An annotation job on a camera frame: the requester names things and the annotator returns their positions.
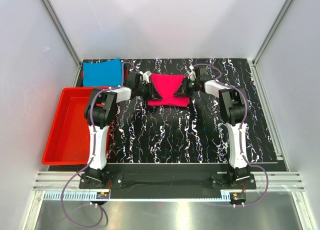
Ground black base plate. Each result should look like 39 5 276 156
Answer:
46 162 288 200

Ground right aluminium frame post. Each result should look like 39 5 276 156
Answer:
252 0 294 66

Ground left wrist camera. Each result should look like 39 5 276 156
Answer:
140 71 152 84

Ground left aluminium frame post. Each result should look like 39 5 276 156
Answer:
36 0 83 68

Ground blue folded t shirt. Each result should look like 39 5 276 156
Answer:
82 59 124 87

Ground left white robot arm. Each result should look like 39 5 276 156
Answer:
83 71 162 188

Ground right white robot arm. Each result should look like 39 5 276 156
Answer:
174 64 251 189

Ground pink t shirt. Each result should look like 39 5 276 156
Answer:
147 73 190 107

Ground aluminium frame post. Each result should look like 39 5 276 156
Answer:
252 0 294 66
36 0 83 68

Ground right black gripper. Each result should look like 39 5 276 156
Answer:
173 77 200 98

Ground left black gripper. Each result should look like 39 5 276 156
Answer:
135 81 162 102

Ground red plastic bin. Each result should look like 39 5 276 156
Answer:
41 87 93 166

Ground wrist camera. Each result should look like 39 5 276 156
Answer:
140 71 152 84
188 65 196 81

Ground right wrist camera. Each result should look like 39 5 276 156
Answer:
188 65 196 81

